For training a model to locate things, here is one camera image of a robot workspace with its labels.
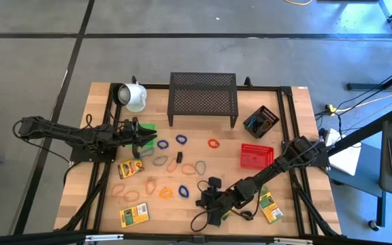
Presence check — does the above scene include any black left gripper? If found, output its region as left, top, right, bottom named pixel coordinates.
left=119, top=116, right=159, bottom=159

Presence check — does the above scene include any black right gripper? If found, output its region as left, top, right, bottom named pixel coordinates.
left=202, top=176, right=234, bottom=226

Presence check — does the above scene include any yellow coil keychain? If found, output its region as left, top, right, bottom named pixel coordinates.
left=158, top=187, right=174, bottom=200

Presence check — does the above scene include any white mug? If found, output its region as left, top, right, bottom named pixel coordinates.
left=112, top=82, right=148, bottom=114

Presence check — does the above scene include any red plastic basket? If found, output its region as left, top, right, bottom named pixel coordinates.
left=240, top=143, right=275, bottom=171

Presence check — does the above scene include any black mesh shelf riser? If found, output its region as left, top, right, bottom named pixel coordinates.
left=167, top=71, right=240, bottom=129

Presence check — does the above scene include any black plastic basket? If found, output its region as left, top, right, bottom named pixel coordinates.
left=243, top=105, right=281, bottom=139

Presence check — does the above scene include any white box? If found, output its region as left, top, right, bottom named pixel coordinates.
left=324, top=128, right=363, bottom=177

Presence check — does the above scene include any blue grey side table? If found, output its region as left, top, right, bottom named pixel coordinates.
left=327, top=142, right=387, bottom=233

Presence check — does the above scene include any black crossbeam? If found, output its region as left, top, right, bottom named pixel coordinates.
left=0, top=229, right=392, bottom=245

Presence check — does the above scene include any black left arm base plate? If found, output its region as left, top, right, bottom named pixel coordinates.
left=69, top=145, right=118, bottom=164

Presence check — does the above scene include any silver metal bracket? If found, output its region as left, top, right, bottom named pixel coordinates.
left=84, top=233, right=125, bottom=243
left=273, top=237, right=314, bottom=245

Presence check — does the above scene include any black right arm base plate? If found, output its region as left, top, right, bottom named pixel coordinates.
left=282, top=141, right=331, bottom=169

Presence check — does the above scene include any black desk frame bar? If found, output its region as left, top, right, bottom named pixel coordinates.
left=346, top=72, right=392, bottom=93
left=328, top=108, right=392, bottom=158

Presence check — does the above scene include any pale cable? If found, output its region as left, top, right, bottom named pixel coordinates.
left=335, top=91, right=392, bottom=113

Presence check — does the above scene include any black cable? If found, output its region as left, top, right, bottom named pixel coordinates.
left=337, top=70, right=392, bottom=115

